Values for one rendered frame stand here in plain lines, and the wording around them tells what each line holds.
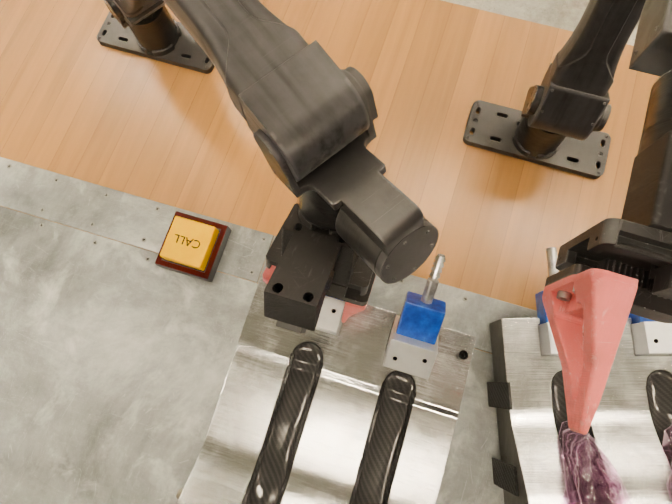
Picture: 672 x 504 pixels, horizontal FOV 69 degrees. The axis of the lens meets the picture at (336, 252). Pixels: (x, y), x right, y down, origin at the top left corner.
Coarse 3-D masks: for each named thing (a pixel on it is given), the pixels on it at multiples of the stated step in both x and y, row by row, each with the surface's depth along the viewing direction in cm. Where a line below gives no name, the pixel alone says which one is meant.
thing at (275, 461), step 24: (288, 360) 55; (312, 360) 56; (288, 384) 55; (312, 384) 55; (384, 384) 54; (408, 384) 54; (288, 408) 55; (384, 408) 54; (408, 408) 54; (288, 432) 54; (384, 432) 54; (264, 456) 54; (288, 456) 54; (384, 456) 53; (264, 480) 53; (360, 480) 53; (384, 480) 53
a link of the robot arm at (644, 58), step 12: (648, 0) 30; (660, 0) 28; (648, 12) 30; (660, 12) 28; (648, 24) 29; (660, 24) 27; (636, 36) 30; (648, 36) 28; (660, 36) 27; (636, 48) 30; (648, 48) 28; (660, 48) 28; (636, 60) 29; (648, 60) 29; (660, 60) 29; (648, 72) 30; (660, 72) 29
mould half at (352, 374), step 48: (240, 336) 56; (288, 336) 56; (336, 336) 56; (384, 336) 55; (240, 384) 55; (336, 384) 55; (432, 384) 54; (240, 432) 54; (336, 432) 54; (432, 432) 53; (192, 480) 52; (240, 480) 52; (288, 480) 52; (336, 480) 52; (432, 480) 52
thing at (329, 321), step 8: (328, 296) 56; (328, 304) 54; (336, 304) 54; (344, 304) 54; (320, 312) 54; (328, 312) 54; (336, 312) 54; (320, 320) 54; (328, 320) 54; (336, 320) 53; (320, 328) 54; (328, 328) 53; (336, 328) 53
